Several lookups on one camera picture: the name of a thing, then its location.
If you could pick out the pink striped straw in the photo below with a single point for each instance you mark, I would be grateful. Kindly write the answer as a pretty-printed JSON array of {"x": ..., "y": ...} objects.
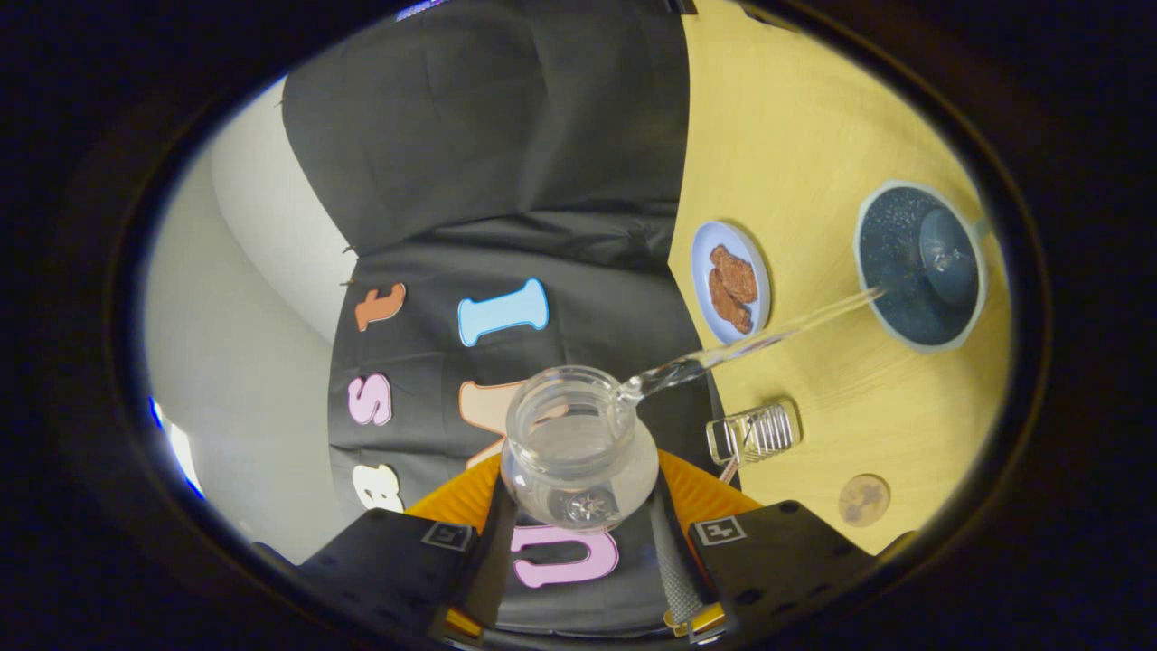
[{"x": 729, "y": 472}]

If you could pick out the light blue plate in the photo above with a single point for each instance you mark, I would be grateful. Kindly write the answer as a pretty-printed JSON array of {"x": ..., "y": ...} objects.
[{"x": 737, "y": 237}]

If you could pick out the purple lit screen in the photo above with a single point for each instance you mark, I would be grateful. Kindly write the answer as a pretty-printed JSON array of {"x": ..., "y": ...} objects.
[{"x": 420, "y": 9}]

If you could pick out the ribbed clear glass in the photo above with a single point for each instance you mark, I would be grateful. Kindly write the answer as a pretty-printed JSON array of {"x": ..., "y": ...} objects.
[{"x": 768, "y": 429}]

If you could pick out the black backdrop cloth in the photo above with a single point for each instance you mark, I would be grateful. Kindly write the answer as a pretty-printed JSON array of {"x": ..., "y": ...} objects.
[{"x": 452, "y": 136}]

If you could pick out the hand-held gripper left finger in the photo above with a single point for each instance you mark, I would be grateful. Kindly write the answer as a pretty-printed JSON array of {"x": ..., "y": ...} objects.
[{"x": 493, "y": 570}]

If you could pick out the clear plastic juice bottle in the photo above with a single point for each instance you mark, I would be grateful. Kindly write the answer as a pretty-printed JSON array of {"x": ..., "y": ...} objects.
[{"x": 569, "y": 452}]

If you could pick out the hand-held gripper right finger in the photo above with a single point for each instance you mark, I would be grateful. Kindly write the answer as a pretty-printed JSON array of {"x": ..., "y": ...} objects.
[{"x": 669, "y": 561}]

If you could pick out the wooden table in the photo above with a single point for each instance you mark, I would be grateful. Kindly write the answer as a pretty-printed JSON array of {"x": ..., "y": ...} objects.
[{"x": 813, "y": 136}]

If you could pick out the round brown coaster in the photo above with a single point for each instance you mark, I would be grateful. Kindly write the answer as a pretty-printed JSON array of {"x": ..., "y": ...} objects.
[{"x": 863, "y": 500}]

